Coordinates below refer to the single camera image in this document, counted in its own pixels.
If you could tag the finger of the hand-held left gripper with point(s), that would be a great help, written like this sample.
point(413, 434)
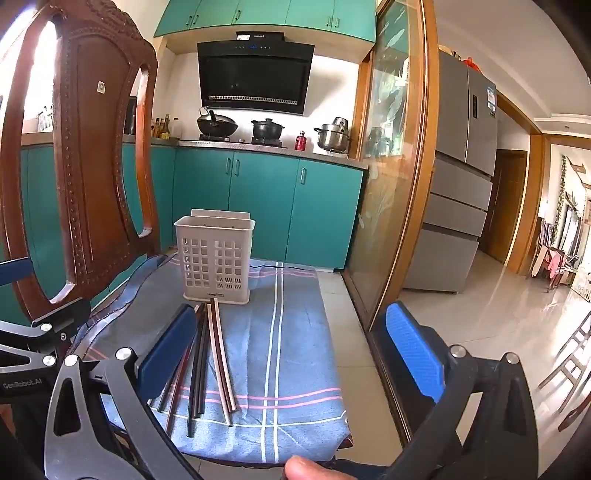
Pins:
point(14, 273)
point(64, 318)

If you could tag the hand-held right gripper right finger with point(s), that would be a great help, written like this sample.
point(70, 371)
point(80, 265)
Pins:
point(413, 350)

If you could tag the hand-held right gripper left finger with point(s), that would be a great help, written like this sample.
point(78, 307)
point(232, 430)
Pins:
point(168, 350)

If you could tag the black chopstick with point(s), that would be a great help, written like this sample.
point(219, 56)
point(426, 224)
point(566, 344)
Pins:
point(201, 369)
point(192, 406)

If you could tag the red-brown chopstick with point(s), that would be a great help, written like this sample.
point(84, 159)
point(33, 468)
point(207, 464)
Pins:
point(178, 392)

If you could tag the dark brown chopstick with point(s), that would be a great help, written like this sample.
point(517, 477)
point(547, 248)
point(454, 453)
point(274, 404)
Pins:
point(164, 397)

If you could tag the beige chopstick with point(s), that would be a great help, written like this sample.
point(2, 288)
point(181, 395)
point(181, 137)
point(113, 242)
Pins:
point(224, 355)
point(220, 383)

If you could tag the white plastic utensil basket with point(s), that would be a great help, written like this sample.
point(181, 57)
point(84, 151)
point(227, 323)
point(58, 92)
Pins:
point(240, 295)

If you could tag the person's right hand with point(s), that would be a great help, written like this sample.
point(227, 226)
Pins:
point(307, 470)

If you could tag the blue striped cloth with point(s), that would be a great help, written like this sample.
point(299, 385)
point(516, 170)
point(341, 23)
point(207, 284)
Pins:
point(277, 346)

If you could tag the carved wooden chair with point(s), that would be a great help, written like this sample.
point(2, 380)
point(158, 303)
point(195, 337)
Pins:
point(101, 161)

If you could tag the silver refrigerator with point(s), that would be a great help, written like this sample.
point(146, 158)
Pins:
point(457, 207)

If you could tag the white dish rack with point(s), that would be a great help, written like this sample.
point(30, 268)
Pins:
point(44, 121)

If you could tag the clothes drying rack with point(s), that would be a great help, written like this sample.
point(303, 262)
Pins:
point(551, 267)

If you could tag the wood framed glass sliding door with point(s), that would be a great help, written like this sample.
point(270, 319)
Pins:
point(392, 184)

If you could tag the plain wooden chair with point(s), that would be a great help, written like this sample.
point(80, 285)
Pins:
point(582, 328)

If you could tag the brown wooden door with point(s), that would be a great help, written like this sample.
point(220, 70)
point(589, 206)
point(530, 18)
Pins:
point(508, 203)

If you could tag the glass condiment bottle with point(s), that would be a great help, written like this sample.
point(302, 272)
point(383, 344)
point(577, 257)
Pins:
point(176, 130)
point(165, 129)
point(158, 129)

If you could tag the kitchen countertop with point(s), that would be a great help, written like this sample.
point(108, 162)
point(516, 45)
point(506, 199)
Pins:
point(323, 158)

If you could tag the hanging green vine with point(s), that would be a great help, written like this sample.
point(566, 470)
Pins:
point(562, 194)

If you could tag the gas stove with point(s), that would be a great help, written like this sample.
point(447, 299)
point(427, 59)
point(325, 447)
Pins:
point(240, 142)

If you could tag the stainless steel pot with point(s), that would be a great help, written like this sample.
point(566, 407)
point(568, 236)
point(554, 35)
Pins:
point(332, 136)

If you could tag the black wok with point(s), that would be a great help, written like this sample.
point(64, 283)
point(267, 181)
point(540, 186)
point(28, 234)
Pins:
point(217, 125)

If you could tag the red bottle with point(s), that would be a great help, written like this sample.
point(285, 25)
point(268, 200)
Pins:
point(300, 142)

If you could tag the black cooking pot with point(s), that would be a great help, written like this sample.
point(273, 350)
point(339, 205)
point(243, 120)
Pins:
point(268, 130)

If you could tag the black range hood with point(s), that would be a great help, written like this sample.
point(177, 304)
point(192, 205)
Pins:
point(254, 78)

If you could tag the red bag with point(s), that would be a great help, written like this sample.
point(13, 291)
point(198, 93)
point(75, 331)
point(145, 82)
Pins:
point(468, 62)

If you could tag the teal upper cabinets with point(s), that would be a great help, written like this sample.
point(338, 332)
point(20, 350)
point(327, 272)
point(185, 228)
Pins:
point(277, 14)

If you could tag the wooden doorway frame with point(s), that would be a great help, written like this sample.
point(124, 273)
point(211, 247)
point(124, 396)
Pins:
point(535, 194)

